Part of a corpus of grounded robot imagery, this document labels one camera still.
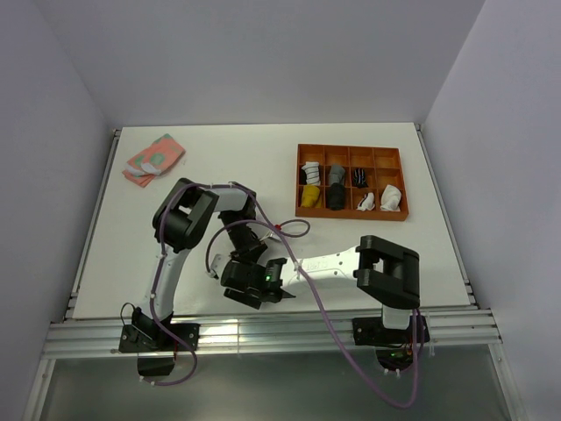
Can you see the rolled yellow socks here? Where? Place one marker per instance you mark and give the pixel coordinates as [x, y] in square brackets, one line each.
[311, 197]

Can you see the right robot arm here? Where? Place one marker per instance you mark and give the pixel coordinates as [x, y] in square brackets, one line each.
[387, 272]

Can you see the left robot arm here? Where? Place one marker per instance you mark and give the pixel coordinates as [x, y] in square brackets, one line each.
[180, 224]

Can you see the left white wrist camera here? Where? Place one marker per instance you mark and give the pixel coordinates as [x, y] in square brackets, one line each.
[274, 234]

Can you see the pink green patterned socks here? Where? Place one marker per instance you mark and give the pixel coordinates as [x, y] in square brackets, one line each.
[153, 161]

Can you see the small white rolled socks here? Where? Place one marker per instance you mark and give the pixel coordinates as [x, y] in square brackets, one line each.
[367, 202]

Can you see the rolled white striped socks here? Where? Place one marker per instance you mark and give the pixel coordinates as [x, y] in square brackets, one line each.
[310, 173]

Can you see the rolled black socks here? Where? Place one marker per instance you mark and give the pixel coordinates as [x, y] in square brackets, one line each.
[335, 196]

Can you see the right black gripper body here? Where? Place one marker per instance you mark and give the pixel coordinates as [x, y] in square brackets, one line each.
[249, 297]

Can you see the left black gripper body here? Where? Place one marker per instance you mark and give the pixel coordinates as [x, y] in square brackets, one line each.
[244, 244]

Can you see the orange compartment tray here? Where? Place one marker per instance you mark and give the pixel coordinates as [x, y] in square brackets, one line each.
[382, 166]

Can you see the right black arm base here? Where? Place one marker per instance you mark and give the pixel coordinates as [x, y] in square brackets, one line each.
[391, 335]

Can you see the large white rolled socks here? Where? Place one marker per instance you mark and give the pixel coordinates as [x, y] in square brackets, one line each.
[390, 198]

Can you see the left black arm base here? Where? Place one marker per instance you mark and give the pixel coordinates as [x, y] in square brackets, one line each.
[156, 349]

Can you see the rolled grey socks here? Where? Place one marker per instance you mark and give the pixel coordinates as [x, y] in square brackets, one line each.
[336, 174]

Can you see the black striped sock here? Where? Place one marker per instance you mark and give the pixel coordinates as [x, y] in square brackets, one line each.
[359, 178]

